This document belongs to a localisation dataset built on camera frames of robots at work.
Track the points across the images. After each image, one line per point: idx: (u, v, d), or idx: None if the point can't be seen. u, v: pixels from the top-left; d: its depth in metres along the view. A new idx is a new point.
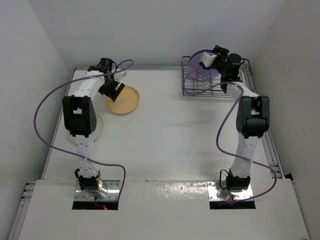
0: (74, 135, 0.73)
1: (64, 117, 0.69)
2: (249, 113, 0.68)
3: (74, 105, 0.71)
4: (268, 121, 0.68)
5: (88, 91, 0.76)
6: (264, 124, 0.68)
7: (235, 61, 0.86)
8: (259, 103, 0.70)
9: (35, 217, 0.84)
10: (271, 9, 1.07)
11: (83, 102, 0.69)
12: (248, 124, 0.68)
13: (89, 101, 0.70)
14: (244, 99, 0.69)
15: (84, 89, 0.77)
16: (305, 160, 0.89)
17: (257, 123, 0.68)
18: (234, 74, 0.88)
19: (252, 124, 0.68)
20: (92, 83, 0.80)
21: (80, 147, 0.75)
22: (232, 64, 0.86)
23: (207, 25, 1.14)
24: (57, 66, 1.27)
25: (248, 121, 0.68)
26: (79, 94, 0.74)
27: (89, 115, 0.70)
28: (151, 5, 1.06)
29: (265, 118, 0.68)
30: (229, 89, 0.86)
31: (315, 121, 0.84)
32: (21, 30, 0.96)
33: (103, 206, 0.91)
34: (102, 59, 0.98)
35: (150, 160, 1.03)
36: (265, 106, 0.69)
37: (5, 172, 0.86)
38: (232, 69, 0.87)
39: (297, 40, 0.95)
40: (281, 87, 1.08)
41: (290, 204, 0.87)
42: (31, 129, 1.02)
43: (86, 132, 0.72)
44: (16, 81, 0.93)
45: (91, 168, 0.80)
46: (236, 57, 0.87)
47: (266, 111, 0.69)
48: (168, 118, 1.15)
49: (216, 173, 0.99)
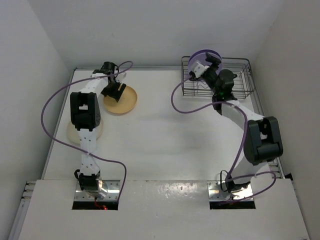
0: (79, 129, 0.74)
1: (71, 111, 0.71)
2: (259, 141, 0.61)
3: (81, 101, 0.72)
4: (281, 146, 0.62)
5: (94, 89, 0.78)
6: (277, 150, 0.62)
7: (228, 79, 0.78)
8: (266, 125, 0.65)
9: (35, 217, 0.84)
10: (271, 9, 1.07)
11: (90, 97, 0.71)
12: (260, 154, 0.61)
13: (95, 96, 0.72)
14: (251, 125, 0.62)
15: (90, 87, 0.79)
16: (305, 160, 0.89)
17: (270, 150, 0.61)
18: (227, 92, 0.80)
19: (265, 153, 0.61)
20: (98, 82, 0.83)
21: (84, 142, 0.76)
22: (225, 84, 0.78)
23: (207, 25, 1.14)
24: (57, 66, 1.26)
25: (259, 150, 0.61)
26: (86, 91, 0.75)
27: (95, 109, 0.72)
28: (151, 5, 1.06)
29: (277, 142, 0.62)
30: (225, 110, 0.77)
31: (315, 121, 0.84)
32: (20, 30, 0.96)
33: (104, 206, 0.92)
34: (105, 63, 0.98)
35: (150, 160, 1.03)
36: (275, 130, 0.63)
37: (6, 172, 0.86)
38: (224, 88, 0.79)
39: (297, 40, 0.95)
40: (281, 87, 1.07)
41: (290, 204, 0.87)
42: (31, 129, 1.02)
43: (92, 126, 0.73)
44: (16, 81, 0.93)
45: (92, 165, 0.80)
46: (229, 74, 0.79)
47: (277, 135, 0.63)
48: (168, 118, 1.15)
49: (216, 174, 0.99)
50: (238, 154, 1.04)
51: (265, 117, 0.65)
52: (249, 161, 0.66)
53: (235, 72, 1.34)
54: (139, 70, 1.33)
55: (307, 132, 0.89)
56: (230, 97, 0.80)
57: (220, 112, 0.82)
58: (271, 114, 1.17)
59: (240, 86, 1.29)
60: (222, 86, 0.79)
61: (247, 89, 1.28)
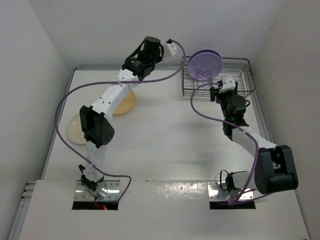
0: (87, 140, 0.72)
1: (81, 125, 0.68)
2: (272, 170, 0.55)
3: (92, 118, 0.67)
4: (296, 177, 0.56)
5: (109, 106, 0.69)
6: (291, 181, 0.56)
7: (239, 105, 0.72)
8: (279, 154, 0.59)
9: (35, 217, 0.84)
10: (270, 10, 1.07)
11: (98, 118, 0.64)
12: (272, 184, 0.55)
13: (103, 119, 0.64)
14: (263, 152, 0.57)
15: (106, 100, 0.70)
16: (304, 161, 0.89)
17: (284, 182, 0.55)
18: (239, 118, 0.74)
19: (277, 183, 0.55)
20: (118, 92, 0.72)
21: (89, 153, 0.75)
22: (236, 110, 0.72)
23: (206, 25, 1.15)
24: (57, 66, 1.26)
25: (271, 180, 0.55)
26: (98, 107, 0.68)
27: (101, 132, 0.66)
28: (151, 5, 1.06)
29: (291, 173, 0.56)
30: (235, 135, 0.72)
31: (315, 122, 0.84)
32: (20, 30, 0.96)
33: (104, 206, 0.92)
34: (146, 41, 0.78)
35: (150, 160, 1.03)
36: (289, 161, 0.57)
37: (6, 172, 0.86)
38: (236, 115, 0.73)
39: (297, 40, 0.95)
40: (281, 87, 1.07)
41: (290, 204, 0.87)
42: (31, 129, 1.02)
43: (98, 142, 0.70)
44: (16, 81, 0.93)
45: (94, 173, 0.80)
46: (241, 101, 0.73)
47: (291, 165, 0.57)
48: (168, 118, 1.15)
49: (216, 174, 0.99)
50: (238, 154, 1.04)
51: (278, 146, 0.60)
52: (259, 190, 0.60)
53: (235, 72, 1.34)
54: None
55: (307, 132, 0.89)
56: (242, 123, 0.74)
57: (231, 138, 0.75)
58: (271, 114, 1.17)
59: (240, 87, 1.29)
60: (234, 112, 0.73)
61: (247, 90, 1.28)
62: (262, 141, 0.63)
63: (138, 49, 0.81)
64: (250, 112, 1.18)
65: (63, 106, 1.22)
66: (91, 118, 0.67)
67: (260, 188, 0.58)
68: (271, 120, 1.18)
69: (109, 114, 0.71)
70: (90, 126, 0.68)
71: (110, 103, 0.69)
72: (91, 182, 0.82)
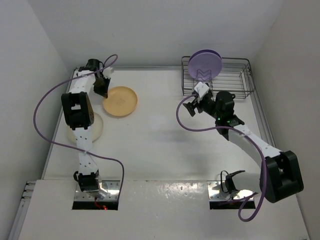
0: (74, 128, 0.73)
1: (65, 113, 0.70)
2: (278, 180, 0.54)
3: (73, 101, 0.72)
4: (301, 182, 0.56)
5: (84, 88, 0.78)
6: (297, 187, 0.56)
7: (227, 99, 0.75)
8: (283, 160, 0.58)
9: (35, 217, 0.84)
10: (270, 10, 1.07)
11: (81, 97, 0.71)
12: (280, 194, 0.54)
13: (86, 95, 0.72)
14: (269, 164, 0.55)
15: (79, 86, 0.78)
16: (304, 161, 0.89)
17: (290, 188, 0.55)
18: (229, 114, 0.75)
19: (284, 192, 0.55)
20: (87, 80, 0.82)
21: (80, 140, 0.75)
22: (225, 104, 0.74)
23: (206, 25, 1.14)
24: (57, 66, 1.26)
25: (278, 190, 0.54)
26: (76, 91, 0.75)
27: (88, 108, 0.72)
28: (151, 5, 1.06)
29: (297, 179, 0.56)
30: (232, 136, 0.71)
31: (316, 121, 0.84)
32: (20, 30, 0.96)
33: (104, 206, 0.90)
34: (89, 60, 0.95)
35: (150, 161, 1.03)
36: (295, 167, 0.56)
37: (6, 172, 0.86)
38: (226, 110, 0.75)
39: (297, 40, 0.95)
40: (281, 87, 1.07)
41: (290, 204, 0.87)
42: (31, 129, 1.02)
43: (86, 123, 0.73)
44: (16, 81, 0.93)
45: (91, 163, 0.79)
46: (226, 95, 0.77)
47: (296, 171, 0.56)
48: (168, 118, 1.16)
49: (216, 174, 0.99)
50: (238, 154, 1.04)
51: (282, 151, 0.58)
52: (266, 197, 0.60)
53: (234, 72, 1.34)
54: (139, 70, 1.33)
55: (308, 132, 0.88)
56: (234, 119, 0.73)
57: (227, 138, 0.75)
58: (271, 114, 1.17)
59: (240, 87, 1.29)
60: (223, 107, 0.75)
61: (247, 90, 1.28)
62: (265, 146, 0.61)
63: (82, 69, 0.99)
64: (250, 112, 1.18)
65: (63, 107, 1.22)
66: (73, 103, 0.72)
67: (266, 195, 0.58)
68: (271, 120, 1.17)
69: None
70: (73, 111, 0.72)
71: (84, 86, 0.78)
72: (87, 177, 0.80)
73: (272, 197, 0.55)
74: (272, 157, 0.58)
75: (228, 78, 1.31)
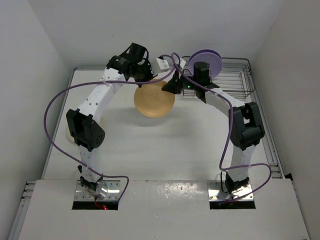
0: (79, 144, 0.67)
1: (70, 130, 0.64)
2: (243, 125, 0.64)
3: (80, 121, 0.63)
4: (263, 128, 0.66)
5: (96, 107, 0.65)
6: (260, 132, 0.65)
7: (202, 66, 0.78)
8: (248, 110, 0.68)
9: (35, 217, 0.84)
10: (270, 9, 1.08)
11: (86, 121, 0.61)
12: (245, 138, 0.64)
13: (92, 120, 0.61)
14: (236, 111, 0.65)
15: (92, 102, 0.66)
16: (304, 161, 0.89)
17: (254, 133, 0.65)
18: (206, 80, 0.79)
19: (249, 136, 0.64)
20: (104, 93, 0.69)
21: (84, 156, 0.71)
22: (201, 71, 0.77)
23: (206, 25, 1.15)
24: (57, 66, 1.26)
25: (244, 134, 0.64)
26: (85, 109, 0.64)
27: (91, 135, 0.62)
28: (151, 6, 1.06)
29: (259, 125, 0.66)
30: (209, 99, 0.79)
31: (315, 121, 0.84)
32: (20, 30, 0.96)
33: (104, 206, 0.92)
34: (133, 46, 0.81)
35: (150, 161, 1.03)
36: (256, 114, 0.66)
37: (6, 172, 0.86)
38: (203, 75, 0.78)
39: (297, 40, 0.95)
40: (281, 86, 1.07)
41: (290, 204, 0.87)
42: (31, 129, 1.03)
43: (89, 146, 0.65)
44: (16, 81, 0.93)
45: (91, 175, 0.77)
46: (202, 63, 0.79)
47: (258, 118, 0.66)
48: (168, 119, 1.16)
49: (216, 174, 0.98)
50: None
51: (247, 103, 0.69)
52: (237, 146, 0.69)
53: (234, 72, 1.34)
54: None
55: (307, 131, 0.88)
56: (211, 84, 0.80)
57: (205, 101, 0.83)
58: (271, 114, 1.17)
59: (240, 87, 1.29)
60: (200, 73, 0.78)
61: (247, 90, 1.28)
62: (233, 101, 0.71)
63: (124, 52, 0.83)
64: None
65: (63, 107, 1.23)
66: (79, 121, 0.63)
67: (235, 142, 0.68)
68: (271, 119, 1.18)
69: (97, 116, 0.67)
70: (78, 130, 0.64)
71: (98, 103, 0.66)
72: (90, 182, 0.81)
73: (239, 140, 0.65)
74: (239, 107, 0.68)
75: (228, 78, 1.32)
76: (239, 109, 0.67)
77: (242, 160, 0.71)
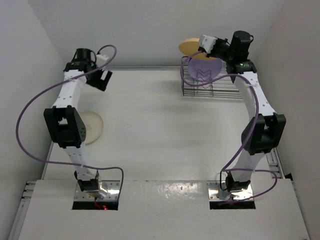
0: (65, 147, 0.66)
1: (51, 130, 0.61)
2: (259, 136, 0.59)
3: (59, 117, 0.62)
4: (278, 141, 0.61)
5: (71, 98, 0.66)
6: (273, 143, 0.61)
7: (243, 37, 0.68)
8: (272, 120, 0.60)
9: (35, 217, 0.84)
10: (270, 9, 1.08)
11: (68, 113, 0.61)
12: (255, 146, 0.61)
13: (74, 111, 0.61)
14: (259, 121, 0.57)
15: (65, 97, 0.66)
16: (305, 161, 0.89)
17: (267, 143, 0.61)
18: (243, 55, 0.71)
19: (261, 145, 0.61)
20: (74, 87, 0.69)
21: (74, 156, 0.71)
22: (241, 42, 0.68)
23: (206, 25, 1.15)
24: (57, 66, 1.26)
25: (255, 143, 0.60)
26: (61, 104, 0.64)
27: (77, 128, 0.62)
28: (151, 6, 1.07)
29: (275, 138, 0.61)
30: (239, 84, 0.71)
31: (315, 121, 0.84)
32: (20, 30, 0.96)
33: (104, 206, 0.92)
34: (78, 50, 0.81)
35: (150, 161, 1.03)
36: (279, 128, 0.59)
37: (6, 171, 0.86)
38: (241, 49, 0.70)
39: (297, 40, 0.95)
40: (281, 86, 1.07)
41: (290, 204, 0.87)
42: (31, 130, 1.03)
43: (77, 141, 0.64)
44: (16, 81, 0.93)
45: (88, 173, 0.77)
46: (242, 33, 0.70)
47: (278, 133, 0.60)
48: (167, 119, 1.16)
49: (216, 173, 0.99)
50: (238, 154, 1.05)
51: (275, 113, 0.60)
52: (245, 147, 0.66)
53: None
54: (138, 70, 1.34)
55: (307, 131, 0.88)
56: (247, 62, 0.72)
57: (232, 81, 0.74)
58: None
59: None
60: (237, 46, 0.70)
61: None
62: (264, 103, 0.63)
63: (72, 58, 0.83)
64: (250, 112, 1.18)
65: None
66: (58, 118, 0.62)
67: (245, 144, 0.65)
68: None
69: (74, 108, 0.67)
70: (61, 128, 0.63)
71: (71, 96, 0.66)
72: (89, 182, 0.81)
73: (249, 146, 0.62)
74: (264, 115, 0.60)
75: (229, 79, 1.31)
76: (264, 119, 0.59)
77: (247, 159, 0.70)
